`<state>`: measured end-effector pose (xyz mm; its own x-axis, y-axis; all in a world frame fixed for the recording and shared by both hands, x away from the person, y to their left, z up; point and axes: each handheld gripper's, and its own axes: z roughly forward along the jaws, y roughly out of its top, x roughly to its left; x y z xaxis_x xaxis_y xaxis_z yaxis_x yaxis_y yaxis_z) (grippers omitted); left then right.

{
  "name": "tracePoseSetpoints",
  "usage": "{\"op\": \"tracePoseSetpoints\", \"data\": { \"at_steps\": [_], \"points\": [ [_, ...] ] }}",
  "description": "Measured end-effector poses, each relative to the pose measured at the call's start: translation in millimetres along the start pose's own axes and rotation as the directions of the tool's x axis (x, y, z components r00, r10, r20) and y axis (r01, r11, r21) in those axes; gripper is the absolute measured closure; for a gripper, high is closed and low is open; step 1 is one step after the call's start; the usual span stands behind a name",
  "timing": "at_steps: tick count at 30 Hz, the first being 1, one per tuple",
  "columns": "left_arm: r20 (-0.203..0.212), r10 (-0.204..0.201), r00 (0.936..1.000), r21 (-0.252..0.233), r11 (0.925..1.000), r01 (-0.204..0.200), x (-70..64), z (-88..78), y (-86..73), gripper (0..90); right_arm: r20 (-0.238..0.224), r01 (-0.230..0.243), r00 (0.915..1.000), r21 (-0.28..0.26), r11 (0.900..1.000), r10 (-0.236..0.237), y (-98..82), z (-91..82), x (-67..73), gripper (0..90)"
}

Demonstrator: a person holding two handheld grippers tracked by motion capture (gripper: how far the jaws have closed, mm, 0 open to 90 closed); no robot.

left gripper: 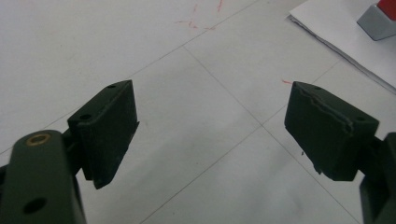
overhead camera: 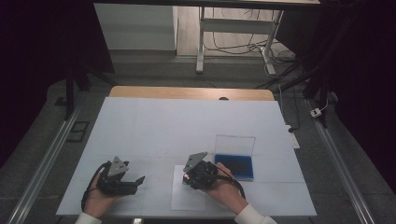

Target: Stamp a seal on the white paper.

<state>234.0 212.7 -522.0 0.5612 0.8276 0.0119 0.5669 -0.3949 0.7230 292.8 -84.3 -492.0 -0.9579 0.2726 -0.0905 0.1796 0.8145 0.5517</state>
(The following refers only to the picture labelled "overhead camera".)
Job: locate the white metal desk frame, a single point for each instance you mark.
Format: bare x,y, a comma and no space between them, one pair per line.
236,25

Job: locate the metal floor rail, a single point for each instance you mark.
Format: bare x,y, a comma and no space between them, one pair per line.
40,168
342,168

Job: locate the blue ink pad box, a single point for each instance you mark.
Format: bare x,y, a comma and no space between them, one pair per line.
235,161

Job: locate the small red stamp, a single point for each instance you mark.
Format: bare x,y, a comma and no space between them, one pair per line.
186,177

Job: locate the person's left hand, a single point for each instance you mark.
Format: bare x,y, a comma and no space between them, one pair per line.
97,199

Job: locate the wooden table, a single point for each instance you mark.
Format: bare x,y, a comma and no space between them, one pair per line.
186,92

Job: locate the white cabinet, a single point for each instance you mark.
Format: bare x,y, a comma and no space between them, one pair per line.
137,28

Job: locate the black stand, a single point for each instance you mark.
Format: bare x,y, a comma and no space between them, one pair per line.
71,90

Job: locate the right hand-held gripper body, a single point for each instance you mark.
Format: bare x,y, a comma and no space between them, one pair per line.
199,174

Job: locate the black floor socket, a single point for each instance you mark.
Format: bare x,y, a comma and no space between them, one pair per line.
77,131

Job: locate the white table cover sheet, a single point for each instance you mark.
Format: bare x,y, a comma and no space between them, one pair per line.
155,130

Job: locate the white paper sheet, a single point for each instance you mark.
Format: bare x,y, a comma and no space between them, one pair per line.
186,196

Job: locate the small white adapter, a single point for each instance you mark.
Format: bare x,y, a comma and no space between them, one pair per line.
316,112

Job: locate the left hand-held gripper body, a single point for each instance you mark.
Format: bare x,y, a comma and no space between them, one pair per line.
115,179

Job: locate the person's right hand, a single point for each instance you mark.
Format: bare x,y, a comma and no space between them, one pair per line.
225,189

